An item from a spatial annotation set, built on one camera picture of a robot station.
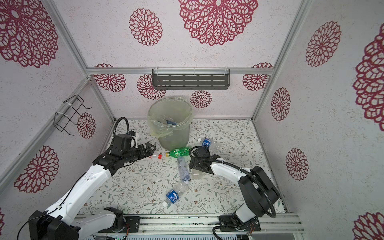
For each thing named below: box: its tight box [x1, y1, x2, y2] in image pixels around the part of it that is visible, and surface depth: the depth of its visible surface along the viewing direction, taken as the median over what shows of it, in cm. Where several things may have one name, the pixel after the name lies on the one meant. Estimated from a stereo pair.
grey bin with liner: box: [147, 97, 193, 151], surface depth 96 cm
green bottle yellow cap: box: [165, 147, 191, 158], surface depth 98 cm
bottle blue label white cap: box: [161, 182, 188, 208], surface depth 79 cm
